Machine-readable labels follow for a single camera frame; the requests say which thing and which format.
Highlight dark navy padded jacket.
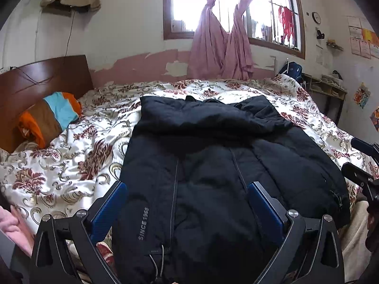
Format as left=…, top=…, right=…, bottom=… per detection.
left=112, top=96, right=350, bottom=283

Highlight floral white bed cover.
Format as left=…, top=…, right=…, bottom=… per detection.
left=0, top=72, right=379, bottom=284

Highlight wooden side desk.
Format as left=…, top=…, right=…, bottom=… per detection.
left=302, top=73, right=347, bottom=124

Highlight pink fluffy blanket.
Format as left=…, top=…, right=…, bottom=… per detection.
left=0, top=206, right=34, bottom=258

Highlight blue backpack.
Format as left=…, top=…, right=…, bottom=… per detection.
left=279, top=62, right=303, bottom=84

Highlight orange brown blue pillow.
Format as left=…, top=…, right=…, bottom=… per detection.
left=18, top=92, right=81, bottom=149

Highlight pink right curtain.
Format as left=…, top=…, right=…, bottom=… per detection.
left=221, top=0, right=254, bottom=80

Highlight pink curtain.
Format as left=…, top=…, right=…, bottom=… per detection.
left=221, top=0, right=254, bottom=80
left=188, top=0, right=228, bottom=80

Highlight red garment outside window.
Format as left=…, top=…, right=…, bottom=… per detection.
left=278, top=6, right=295, bottom=47

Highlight brown wooden headboard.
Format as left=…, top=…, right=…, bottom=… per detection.
left=0, top=54, right=93, bottom=152

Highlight pink left curtain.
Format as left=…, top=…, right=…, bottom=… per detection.
left=188, top=0, right=228, bottom=80

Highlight colourful cartoon wall sticker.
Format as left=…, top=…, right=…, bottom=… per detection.
left=353, top=83, right=371, bottom=109

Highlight paper certificates on wall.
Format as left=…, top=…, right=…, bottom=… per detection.
left=347, top=16, right=379, bottom=59

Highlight small wall shelf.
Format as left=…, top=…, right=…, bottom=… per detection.
left=326, top=39, right=344, bottom=51

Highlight round wall clock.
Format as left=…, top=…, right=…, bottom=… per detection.
left=311, top=12, right=322, bottom=25

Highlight black cable on wall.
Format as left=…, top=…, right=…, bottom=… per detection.
left=8, top=8, right=78, bottom=87

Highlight brown wooden window frame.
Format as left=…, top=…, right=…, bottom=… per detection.
left=163, top=0, right=306, bottom=59

